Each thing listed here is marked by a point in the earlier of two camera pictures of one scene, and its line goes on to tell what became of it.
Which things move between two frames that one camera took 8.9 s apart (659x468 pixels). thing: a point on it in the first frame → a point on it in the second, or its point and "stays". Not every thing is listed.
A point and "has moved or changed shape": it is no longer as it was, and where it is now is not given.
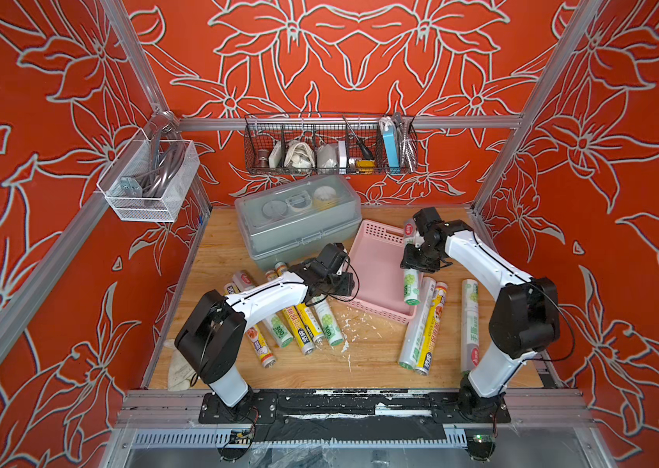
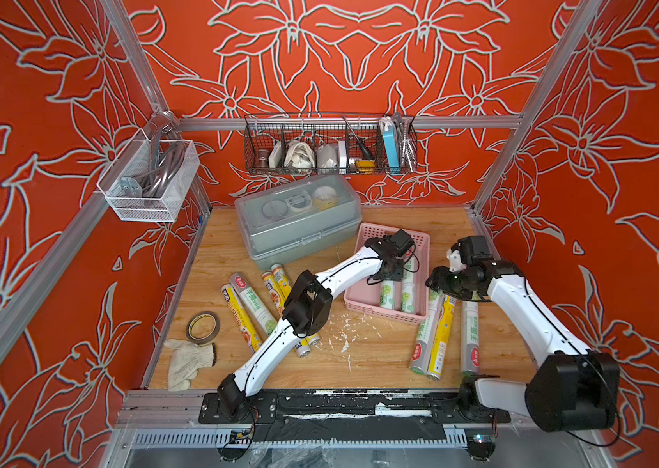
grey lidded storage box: [292, 221] stays
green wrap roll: [411, 284] has moved or changed shape
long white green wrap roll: [417, 324] → [426, 332]
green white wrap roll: [329, 324] → [387, 294]
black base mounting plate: [359, 408] stays
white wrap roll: [470, 324] stays
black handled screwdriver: [362, 144] stays
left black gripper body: [339, 285] → [397, 273]
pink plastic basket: [374, 259] stays
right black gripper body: [420, 258] → [452, 283]
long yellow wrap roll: [424, 360] → [442, 345]
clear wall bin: [151, 179] stays
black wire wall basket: [330, 144] stays
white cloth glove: [180, 371] stays
